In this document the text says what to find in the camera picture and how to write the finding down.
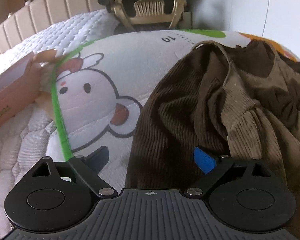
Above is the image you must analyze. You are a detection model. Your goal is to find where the brown corduroy polka dot garment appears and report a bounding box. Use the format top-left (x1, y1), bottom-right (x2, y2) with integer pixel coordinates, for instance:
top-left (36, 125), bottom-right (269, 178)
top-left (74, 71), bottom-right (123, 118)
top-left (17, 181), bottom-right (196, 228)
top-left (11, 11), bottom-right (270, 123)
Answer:
top-left (125, 40), bottom-right (300, 193)

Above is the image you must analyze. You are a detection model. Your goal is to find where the white quilted mattress cover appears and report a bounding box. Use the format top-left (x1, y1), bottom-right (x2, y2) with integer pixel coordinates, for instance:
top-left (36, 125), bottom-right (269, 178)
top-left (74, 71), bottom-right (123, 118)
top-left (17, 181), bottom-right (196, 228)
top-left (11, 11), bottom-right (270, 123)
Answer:
top-left (0, 8), bottom-right (123, 240)

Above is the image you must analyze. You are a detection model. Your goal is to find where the cartoon print play mat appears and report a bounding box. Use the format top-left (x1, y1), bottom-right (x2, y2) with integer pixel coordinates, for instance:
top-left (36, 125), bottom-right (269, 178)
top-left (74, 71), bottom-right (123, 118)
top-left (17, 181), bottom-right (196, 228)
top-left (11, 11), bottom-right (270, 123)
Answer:
top-left (52, 30), bottom-right (297, 190)

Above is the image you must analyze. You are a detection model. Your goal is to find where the pink cardboard box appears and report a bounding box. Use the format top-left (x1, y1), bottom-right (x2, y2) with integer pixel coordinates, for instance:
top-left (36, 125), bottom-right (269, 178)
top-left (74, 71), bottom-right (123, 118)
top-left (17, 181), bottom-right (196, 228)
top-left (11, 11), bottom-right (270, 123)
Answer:
top-left (0, 52), bottom-right (41, 126)

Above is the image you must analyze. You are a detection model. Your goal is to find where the beige plastic chair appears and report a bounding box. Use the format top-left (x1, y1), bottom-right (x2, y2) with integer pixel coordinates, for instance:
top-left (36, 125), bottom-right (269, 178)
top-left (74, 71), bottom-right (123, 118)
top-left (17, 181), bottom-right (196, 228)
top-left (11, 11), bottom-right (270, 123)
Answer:
top-left (98, 0), bottom-right (187, 31)

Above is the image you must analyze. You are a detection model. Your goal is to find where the beige padded headboard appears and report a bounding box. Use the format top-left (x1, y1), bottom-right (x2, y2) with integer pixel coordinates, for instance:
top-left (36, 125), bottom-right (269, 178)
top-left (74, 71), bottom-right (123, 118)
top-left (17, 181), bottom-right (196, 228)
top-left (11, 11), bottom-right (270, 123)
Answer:
top-left (0, 0), bottom-right (105, 55)

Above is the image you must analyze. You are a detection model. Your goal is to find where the white wardrobe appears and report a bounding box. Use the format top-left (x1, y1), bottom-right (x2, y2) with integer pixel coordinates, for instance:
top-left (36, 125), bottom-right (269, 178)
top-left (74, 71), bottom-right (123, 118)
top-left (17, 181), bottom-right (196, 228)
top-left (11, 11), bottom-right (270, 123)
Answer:
top-left (191, 0), bottom-right (300, 46)

